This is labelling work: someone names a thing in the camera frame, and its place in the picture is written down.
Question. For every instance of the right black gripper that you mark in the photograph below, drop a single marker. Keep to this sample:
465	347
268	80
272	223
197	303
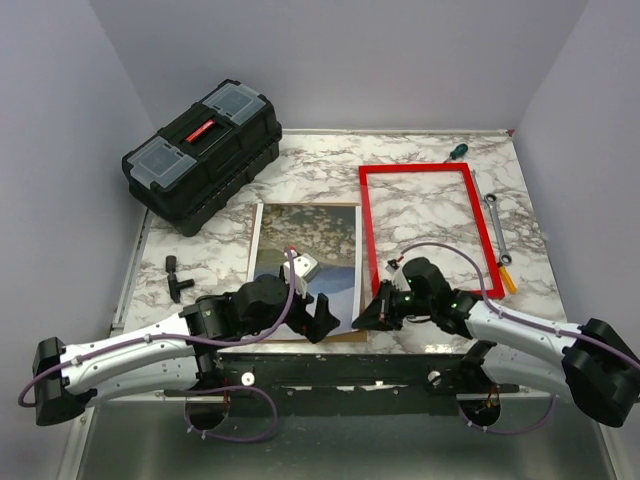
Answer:
380	309

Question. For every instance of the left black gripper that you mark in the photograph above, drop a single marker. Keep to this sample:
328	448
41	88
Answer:
319	324

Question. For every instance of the landscape photo print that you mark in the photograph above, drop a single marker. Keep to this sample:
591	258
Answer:
320	235

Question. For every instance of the red wooden picture frame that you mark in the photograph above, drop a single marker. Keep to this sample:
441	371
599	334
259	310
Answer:
497	290

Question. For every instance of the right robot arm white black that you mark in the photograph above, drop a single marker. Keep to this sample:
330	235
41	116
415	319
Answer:
588	364

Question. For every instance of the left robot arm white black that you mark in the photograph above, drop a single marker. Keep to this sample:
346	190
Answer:
177	353

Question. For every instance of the brown fibreboard backing panel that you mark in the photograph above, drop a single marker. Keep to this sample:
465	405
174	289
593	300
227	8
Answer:
350	336

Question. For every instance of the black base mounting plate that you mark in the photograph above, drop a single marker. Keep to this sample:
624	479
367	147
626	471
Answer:
309	384

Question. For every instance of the silver ratchet wrench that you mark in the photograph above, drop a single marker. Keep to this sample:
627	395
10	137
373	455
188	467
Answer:
504	255

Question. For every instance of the small black cylinder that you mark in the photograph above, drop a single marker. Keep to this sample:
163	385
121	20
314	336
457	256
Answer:
175	286

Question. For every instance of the small silver open wrench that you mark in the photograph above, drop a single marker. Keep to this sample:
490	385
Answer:
476	186

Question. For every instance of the black plastic toolbox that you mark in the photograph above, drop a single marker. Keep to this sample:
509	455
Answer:
190	168

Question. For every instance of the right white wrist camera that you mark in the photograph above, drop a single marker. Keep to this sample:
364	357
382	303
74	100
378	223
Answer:
397	277

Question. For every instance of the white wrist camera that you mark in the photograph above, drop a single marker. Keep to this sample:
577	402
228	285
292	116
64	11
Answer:
397	277
300	269

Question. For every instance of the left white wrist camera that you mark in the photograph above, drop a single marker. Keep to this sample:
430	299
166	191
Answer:
300	269

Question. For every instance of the green handled screwdriver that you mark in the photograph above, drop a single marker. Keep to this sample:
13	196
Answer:
457	153

